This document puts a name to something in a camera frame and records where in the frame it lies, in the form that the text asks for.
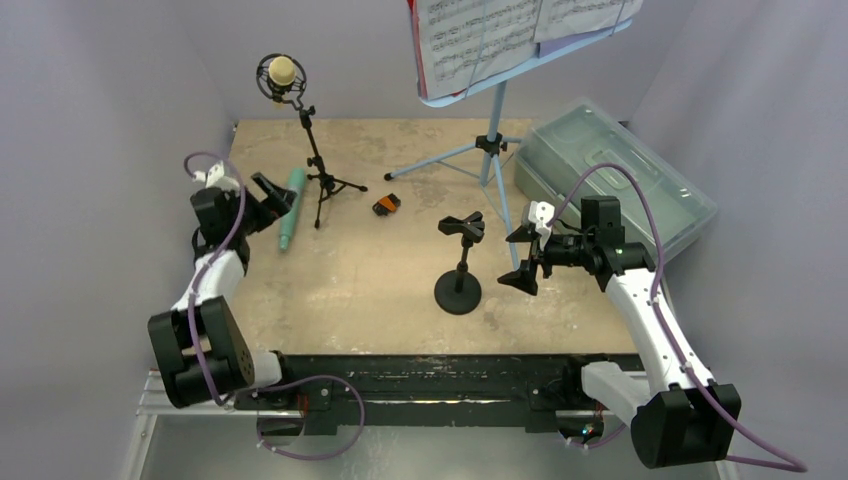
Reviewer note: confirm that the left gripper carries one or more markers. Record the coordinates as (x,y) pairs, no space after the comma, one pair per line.
(277,203)

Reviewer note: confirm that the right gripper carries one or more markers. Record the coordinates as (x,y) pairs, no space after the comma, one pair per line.
(538,252)

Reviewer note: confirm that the teal toy microphone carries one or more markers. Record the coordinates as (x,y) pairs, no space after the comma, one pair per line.
(296,183)

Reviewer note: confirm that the black round-base mic stand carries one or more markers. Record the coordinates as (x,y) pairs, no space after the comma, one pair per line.
(457,291)

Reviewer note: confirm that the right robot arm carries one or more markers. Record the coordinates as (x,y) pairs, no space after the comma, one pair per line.
(671,415)

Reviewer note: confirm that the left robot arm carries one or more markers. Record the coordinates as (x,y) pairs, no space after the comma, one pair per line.
(200,351)

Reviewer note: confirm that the black tripod mic stand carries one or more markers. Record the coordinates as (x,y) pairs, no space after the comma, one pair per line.
(329,184)

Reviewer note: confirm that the orange black hex key set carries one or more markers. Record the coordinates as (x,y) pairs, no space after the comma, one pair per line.
(386,205)

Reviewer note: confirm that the blue music stand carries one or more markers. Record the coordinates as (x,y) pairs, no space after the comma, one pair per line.
(490,177)

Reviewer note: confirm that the translucent green storage box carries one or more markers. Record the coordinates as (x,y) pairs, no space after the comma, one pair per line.
(585,150)

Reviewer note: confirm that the beige condenser microphone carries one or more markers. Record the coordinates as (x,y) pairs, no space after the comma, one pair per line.
(281,79)

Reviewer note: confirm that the sheet music pages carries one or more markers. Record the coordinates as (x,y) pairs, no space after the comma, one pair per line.
(462,45)

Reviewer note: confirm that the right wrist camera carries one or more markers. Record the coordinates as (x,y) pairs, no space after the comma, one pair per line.
(537,217)

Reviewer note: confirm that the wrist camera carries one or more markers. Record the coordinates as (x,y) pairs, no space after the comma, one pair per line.
(216,177)
(537,217)

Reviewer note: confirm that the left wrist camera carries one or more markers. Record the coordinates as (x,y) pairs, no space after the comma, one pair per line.
(216,177)

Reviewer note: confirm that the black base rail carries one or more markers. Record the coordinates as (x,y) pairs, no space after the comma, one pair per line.
(535,392)

